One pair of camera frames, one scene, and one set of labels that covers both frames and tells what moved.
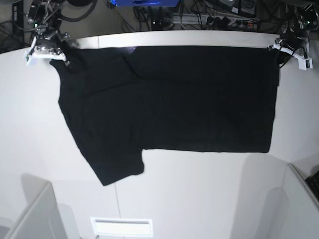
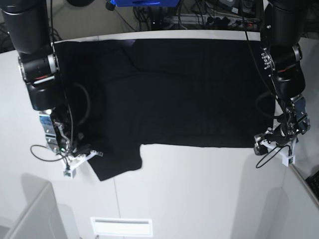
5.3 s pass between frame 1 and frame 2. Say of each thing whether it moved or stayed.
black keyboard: stayed
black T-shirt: moved
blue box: stayed
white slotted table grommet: stayed
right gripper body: moved
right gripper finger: moved
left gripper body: moved
